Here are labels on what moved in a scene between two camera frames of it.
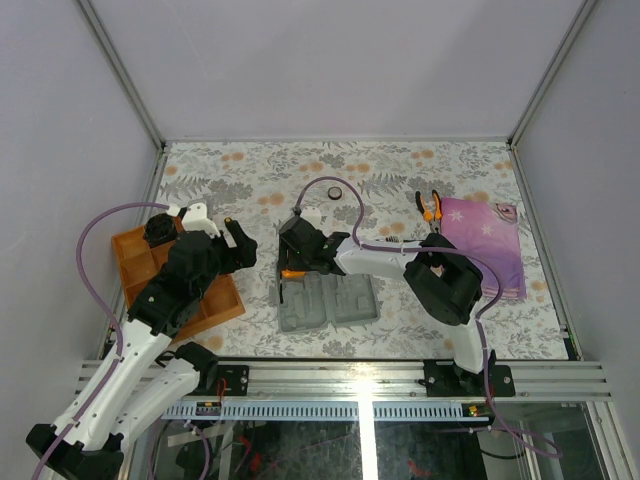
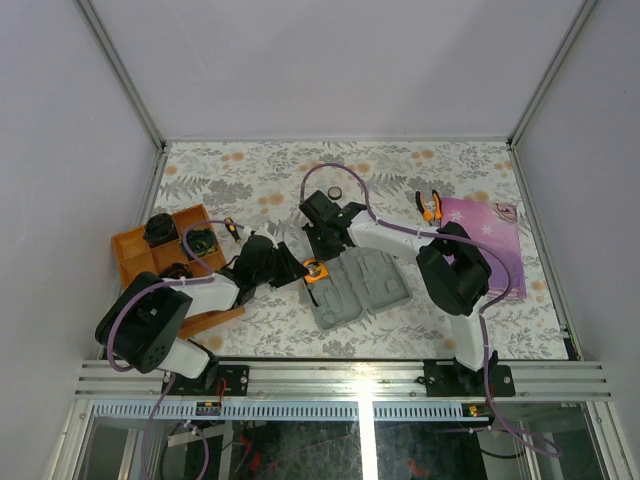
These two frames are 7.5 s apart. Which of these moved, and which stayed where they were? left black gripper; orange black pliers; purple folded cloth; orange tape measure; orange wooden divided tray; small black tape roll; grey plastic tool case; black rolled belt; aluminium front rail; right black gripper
Moved: left black gripper; orange tape measure; right black gripper; grey plastic tool case
Stayed: black rolled belt; purple folded cloth; orange wooden divided tray; aluminium front rail; orange black pliers; small black tape roll
